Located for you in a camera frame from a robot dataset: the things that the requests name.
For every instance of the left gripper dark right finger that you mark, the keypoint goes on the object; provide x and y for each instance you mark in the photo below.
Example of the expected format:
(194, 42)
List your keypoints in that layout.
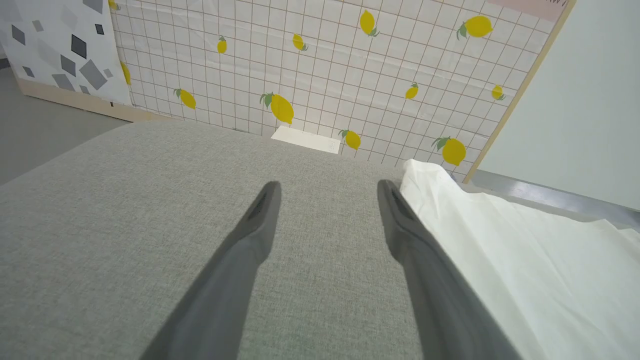
(430, 285)

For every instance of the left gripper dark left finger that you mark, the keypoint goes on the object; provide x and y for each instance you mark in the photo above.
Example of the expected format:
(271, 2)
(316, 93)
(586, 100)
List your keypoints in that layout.
(230, 290)

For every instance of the white and black shirt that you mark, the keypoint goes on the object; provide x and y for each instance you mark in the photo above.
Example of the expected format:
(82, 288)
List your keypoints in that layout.
(540, 270)

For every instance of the white rectangular box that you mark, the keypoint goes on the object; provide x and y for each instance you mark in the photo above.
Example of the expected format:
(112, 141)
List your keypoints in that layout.
(306, 139)

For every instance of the lemon print grid partition panel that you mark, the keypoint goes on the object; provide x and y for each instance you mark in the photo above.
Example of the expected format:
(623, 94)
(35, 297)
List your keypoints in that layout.
(325, 65)

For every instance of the grey geometric print partition panel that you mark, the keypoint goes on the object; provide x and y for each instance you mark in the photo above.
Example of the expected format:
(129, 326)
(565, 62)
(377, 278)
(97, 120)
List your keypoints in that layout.
(60, 50)

